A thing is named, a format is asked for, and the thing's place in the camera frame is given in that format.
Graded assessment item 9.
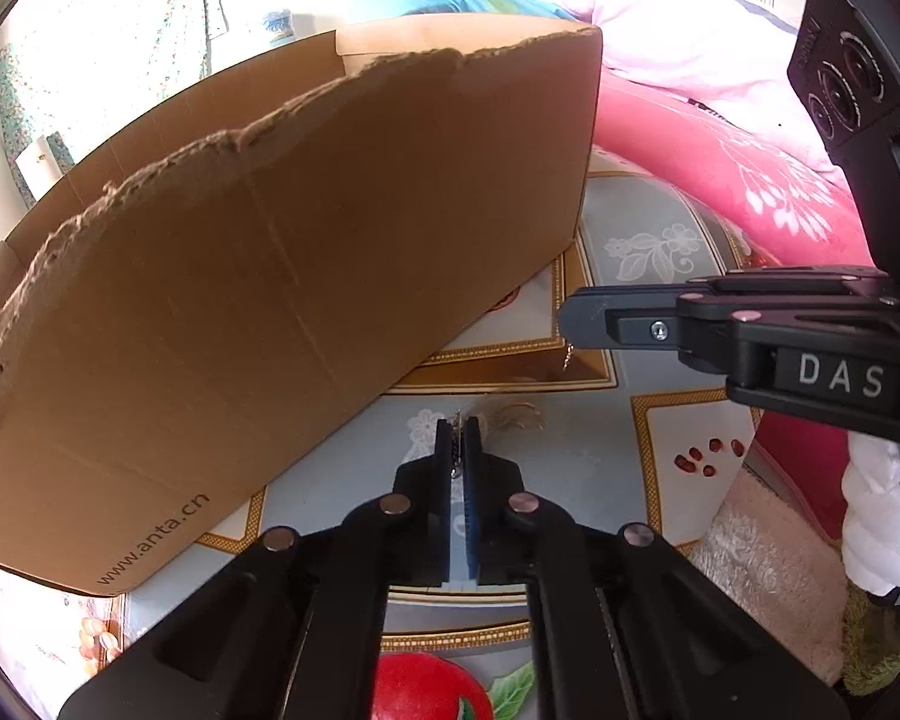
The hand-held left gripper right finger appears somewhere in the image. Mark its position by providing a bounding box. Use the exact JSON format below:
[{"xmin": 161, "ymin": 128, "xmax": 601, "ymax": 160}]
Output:
[{"xmin": 456, "ymin": 416, "xmax": 848, "ymax": 720}]

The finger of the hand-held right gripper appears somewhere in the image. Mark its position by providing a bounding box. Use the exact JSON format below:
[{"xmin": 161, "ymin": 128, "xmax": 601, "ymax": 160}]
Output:
[
  {"xmin": 559, "ymin": 287, "xmax": 730, "ymax": 374},
  {"xmin": 682, "ymin": 266, "xmax": 900, "ymax": 316}
]

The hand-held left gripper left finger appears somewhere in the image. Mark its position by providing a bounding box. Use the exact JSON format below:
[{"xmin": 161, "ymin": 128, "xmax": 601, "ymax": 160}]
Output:
[{"xmin": 58, "ymin": 420, "xmax": 458, "ymax": 720}]

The brown cardboard box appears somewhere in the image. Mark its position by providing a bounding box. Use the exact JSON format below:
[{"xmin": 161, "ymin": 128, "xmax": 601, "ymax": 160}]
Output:
[{"xmin": 0, "ymin": 24, "xmax": 605, "ymax": 599}]

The person's right hand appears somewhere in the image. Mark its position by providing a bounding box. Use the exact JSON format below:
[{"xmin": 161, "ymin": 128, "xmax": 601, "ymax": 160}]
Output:
[{"xmin": 844, "ymin": 435, "xmax": 900, "ymax": 599}]

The pink floral quilt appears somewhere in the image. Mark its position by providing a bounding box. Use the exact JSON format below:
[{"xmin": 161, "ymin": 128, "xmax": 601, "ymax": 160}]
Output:
[{"xmin": 589, "ymin": 64, "xmax": 878, "ymax": 541}]

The light pink patterned duvet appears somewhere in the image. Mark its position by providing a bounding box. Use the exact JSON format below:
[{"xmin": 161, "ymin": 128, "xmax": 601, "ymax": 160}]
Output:
[{"xmin": 525, "ymin": 0, "xmax": 818, "ymax": 136}]

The white fleece cloth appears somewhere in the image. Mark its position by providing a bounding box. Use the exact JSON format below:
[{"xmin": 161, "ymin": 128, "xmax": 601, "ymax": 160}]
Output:
[{"xmin": 686, "ymin": 465, "xmax": 848, "ymax": 687}]

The green fuzzy cloth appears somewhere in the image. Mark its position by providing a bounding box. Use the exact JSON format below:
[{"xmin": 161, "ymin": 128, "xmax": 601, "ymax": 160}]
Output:
[{"xmin": 840, "ymin": 577, "xmax": 900, "ymax": 698}]

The blue water jug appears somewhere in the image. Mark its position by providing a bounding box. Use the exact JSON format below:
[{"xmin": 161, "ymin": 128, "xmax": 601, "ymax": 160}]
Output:
[{"xmin": 259, "ymin": 9, "xmax": 297, "ymax": 46}]

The green floral hanging cloth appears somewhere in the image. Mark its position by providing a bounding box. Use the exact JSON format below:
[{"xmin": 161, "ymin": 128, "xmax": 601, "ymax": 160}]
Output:
[{"xmin": 0, "ymin": 0, "xmax": 230, "ymax": 196}]

